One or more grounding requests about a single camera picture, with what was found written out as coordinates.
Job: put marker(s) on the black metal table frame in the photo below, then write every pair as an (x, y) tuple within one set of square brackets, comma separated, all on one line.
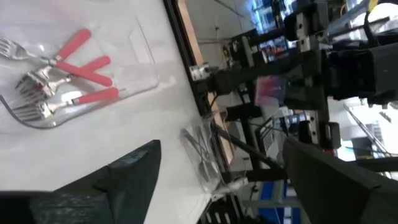
[(183, 49)]

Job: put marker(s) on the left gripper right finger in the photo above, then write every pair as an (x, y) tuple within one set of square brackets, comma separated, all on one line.
[(335, 193)]

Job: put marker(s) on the clear plastic bin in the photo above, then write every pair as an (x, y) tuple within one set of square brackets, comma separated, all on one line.
[(143, 46), (217, 124)]

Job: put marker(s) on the blue crate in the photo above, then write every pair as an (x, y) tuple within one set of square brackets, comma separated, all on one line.
[(276, 189)]

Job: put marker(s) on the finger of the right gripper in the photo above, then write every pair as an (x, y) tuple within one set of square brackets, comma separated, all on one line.
[(306, 65), (306, 96)]

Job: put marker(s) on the black keyboard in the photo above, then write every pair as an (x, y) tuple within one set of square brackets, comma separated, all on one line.
[(267, 137)]

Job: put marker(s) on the silver metal bracket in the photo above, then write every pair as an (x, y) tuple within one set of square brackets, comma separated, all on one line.
[(199, 72)]

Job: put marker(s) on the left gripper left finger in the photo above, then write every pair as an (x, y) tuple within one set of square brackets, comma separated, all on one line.
[(124, 186)]

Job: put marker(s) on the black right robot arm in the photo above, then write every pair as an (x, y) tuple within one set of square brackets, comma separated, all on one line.
[(248, 74)]

